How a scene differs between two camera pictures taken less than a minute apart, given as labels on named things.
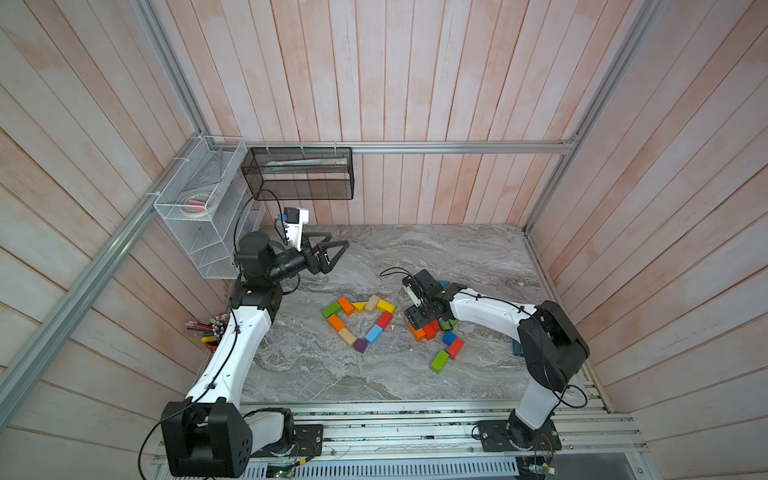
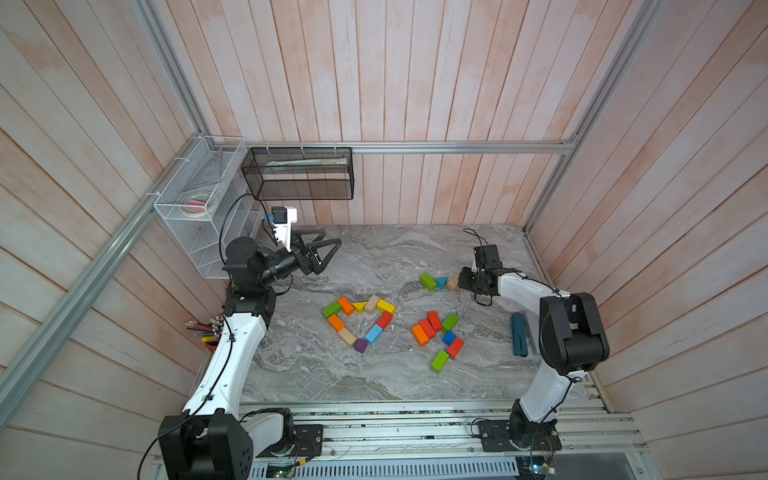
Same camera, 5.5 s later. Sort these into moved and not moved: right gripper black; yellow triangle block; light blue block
Moved: right gripper black
Not moved: yellow triangle block; light blue block
